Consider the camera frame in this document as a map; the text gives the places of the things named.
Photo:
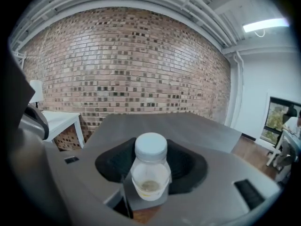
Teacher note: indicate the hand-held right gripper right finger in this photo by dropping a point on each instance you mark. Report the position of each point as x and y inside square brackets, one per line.
[211, 192]

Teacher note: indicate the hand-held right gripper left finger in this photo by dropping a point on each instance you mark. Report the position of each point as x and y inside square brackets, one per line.
[94, 178]

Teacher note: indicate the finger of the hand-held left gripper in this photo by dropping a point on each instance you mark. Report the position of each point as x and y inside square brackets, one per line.
[40, 123]

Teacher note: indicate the white shade table lamp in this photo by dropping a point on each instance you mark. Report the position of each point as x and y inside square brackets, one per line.
[36, 91]

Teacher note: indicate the clear plastic bottle white cap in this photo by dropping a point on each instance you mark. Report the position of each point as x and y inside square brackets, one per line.
[150, 173]

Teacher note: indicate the white table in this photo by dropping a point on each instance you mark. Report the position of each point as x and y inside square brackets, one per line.
[58, 121]

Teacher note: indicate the dark grey table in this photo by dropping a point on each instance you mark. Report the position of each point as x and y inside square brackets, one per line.
[188, 131]

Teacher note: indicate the white desk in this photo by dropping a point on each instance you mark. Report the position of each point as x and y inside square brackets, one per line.
[274, 154]

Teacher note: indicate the black framed window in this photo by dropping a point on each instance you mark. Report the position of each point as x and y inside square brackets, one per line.
[272, 121]

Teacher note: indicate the black high-back chair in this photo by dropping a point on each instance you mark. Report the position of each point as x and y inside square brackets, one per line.
[291, 110]

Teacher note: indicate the white ceiling pipes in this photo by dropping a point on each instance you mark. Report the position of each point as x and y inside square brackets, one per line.
[141, 1]

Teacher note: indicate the long ceiling light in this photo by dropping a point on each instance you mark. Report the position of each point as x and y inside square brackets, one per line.
[263, 25]

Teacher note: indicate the white wall pipe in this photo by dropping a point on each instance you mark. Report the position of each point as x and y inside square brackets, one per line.
[238, 91]

